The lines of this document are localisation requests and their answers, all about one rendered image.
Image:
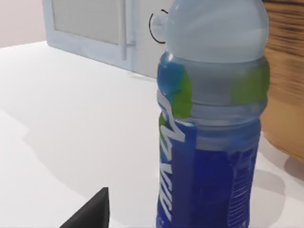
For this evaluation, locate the microwave oven door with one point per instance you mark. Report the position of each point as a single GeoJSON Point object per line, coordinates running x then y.
{"type": "Point", "coordinates": [88, 23]}

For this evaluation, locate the clear bottle with blue label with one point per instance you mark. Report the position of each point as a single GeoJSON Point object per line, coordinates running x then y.
{"type": "Point", "coordinates": [213, 118]}

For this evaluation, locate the microwave oven knob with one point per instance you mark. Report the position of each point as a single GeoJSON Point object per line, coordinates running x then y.
{"type": "Point", "coordinates": [159, 25]}

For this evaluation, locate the pale microwave oven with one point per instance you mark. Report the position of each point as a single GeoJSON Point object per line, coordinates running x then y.
{"type": "Point", "coordinates": [140, 35]}

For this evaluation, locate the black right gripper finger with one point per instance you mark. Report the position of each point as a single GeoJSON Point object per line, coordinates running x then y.
{"type": "Point", "coordinates": [95, 211]}

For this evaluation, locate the wooden cupboard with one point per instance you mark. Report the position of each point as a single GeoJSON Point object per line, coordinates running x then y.
{"type": "Point", "coordinates": [285, 78]}

